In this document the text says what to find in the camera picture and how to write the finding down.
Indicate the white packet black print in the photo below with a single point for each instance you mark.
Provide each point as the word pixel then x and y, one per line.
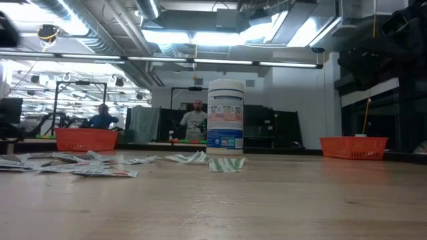
pixel 361 135

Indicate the grey hanging cloth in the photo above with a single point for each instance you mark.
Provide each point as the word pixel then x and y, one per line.
pixel 143 123

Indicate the grey ventilation box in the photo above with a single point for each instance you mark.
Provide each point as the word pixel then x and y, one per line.
pixel 227 18

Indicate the black monitor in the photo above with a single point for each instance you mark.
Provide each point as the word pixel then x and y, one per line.
pixel 10 111

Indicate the black rig frame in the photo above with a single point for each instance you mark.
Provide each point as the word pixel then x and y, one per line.
pixel 83 82

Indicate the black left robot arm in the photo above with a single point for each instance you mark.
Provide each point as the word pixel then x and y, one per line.
pixel 6 31

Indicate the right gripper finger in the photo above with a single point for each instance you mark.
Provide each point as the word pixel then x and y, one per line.
pixel 357 61
pixel 370 78

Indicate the small white bottle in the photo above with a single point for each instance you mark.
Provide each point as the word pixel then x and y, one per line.
pixel 171 136

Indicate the person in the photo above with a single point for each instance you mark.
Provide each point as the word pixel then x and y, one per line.
pixel 101 118
pixel 195 123

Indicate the black partition panels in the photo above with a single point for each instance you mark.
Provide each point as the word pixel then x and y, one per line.
pixel 267 126

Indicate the bright ceiling light panel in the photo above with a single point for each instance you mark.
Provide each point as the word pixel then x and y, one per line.
pixel 200 38

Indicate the green striped bandage wrapper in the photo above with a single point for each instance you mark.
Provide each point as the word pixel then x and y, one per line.
pixel 180 157
pixel 235 161
pixel 200 156
pixel 223 167

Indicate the orange plastic mesh basket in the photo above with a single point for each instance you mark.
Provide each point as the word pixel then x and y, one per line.
pixel 86 141
pixel 353 148

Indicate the black security camera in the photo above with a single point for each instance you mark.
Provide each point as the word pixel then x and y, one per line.
pixel 317 50

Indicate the small white printed packet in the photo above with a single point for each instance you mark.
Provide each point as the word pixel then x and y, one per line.
pixel 66 167
pixel 13 164
pixel 140 160
pixel 80 156
pixel 106 173

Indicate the white wipes canister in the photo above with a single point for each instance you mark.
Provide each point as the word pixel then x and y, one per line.
pixel 225 116

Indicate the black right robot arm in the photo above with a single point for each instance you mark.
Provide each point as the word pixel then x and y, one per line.
pixel 410 26

